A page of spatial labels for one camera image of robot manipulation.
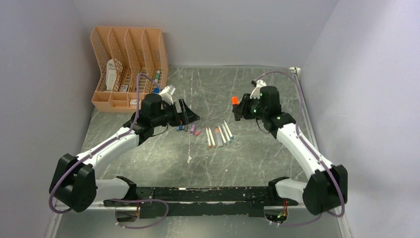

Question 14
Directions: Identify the white pen blue cap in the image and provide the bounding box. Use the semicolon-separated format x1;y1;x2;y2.
223;120;234;140

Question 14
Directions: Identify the orange file organizer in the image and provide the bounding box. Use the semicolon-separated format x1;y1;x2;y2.
91;26;169;113

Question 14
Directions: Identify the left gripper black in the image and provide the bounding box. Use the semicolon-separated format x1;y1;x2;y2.
152;99;200;127

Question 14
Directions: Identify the green white tube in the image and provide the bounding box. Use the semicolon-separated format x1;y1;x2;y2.
154;69;161;83

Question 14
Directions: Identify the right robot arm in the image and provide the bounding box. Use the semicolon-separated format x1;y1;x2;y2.
231;86;348;217

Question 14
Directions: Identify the purple highlighter cap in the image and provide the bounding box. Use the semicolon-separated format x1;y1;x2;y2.
190;124;196;134

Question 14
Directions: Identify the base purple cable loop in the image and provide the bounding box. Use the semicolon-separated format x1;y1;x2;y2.
114;198;169;230

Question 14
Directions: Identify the white marker orange end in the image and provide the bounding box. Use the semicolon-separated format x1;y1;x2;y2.
206;127;212;148

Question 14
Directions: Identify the white packet in organizer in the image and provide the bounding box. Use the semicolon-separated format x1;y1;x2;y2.
105;59;117;91

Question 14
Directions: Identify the black orange highlighter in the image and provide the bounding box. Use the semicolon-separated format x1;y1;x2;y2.
231;96;239;106

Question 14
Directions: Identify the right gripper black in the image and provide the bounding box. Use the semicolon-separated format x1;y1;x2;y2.
233;94;267;120

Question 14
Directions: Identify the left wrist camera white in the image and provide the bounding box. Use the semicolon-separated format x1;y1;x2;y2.
159;85;176;105

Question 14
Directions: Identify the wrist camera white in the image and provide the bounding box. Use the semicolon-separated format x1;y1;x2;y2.
159;85;176;105
250;79;266;99

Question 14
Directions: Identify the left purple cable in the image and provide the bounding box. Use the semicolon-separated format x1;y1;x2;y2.
48;72;161;215

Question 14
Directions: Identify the white pen teal cap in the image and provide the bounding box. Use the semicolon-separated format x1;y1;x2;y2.
222;124;231;143

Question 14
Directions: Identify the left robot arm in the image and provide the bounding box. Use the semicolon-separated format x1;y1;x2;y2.
49;93;200;214

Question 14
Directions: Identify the black base frame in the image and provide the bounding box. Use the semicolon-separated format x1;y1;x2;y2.
104;186;298;219

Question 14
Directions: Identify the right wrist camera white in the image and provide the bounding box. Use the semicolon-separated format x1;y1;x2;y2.
250;79;266;99

